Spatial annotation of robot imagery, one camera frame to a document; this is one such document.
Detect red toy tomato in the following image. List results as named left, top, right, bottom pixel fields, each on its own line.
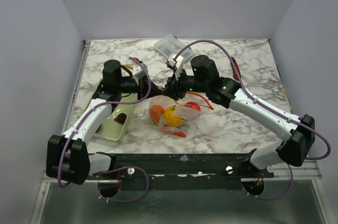
left=184, top=101, right=201, bottom=111

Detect black mounting base rail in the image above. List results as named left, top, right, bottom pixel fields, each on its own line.
left=87, top=152, right=309, bottom=192

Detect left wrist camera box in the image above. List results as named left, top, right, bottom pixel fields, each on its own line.
left=133, top=63, right=147, bottom=84

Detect pale green plastic basket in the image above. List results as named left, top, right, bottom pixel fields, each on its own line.
left=91, top=77, right=139, bottom=143

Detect yellow handled pliers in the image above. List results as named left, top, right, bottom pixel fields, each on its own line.
left=121, top=64, right=133, bottom=70

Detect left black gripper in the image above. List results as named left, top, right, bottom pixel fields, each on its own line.
left=117, top=74, right=162, bottom=102

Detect clear plastic parts box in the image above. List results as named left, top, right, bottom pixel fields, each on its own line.
left=154, top=34, right=186, bottom=61

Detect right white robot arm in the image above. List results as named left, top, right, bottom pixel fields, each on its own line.
left=165, top=55, right=315, bottom=178

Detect small dark brown toy fruit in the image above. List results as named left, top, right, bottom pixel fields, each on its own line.
left=114, top=113, right=127, bottom=125

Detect orange toy carrot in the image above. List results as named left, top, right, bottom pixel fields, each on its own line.
left=158, top=125, right=186, bottom=137

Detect yellow toy bell pepper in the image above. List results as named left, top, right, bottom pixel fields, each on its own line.
left=164, top=105, right=184, bottom=127

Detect clear zip top bag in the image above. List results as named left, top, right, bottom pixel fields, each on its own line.
left=148, top=92, right=214, bottom=137

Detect red black utility knife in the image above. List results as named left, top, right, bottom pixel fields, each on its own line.
left=231, top=57, right=241, bottom=81

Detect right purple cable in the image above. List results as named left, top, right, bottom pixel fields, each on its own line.
left=175, top=39, right=331, bottom=200

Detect small orange toy pumpkin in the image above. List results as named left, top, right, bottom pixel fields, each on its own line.
left=149, top=105, right=164, bottom=123

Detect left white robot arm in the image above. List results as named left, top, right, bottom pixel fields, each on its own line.
left=46, top=58, right=155, bottom=188

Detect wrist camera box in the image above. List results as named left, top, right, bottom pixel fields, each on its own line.
left=133, top=63, right=147, bottom=84
left=166, top=53, right=185, bottom=80

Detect aluminium frame rail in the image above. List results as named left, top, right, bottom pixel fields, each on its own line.
left=272, top=160, right=322, bottom=180

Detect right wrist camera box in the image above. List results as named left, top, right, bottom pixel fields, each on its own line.
left=166, top=53, right=185, bottom=80

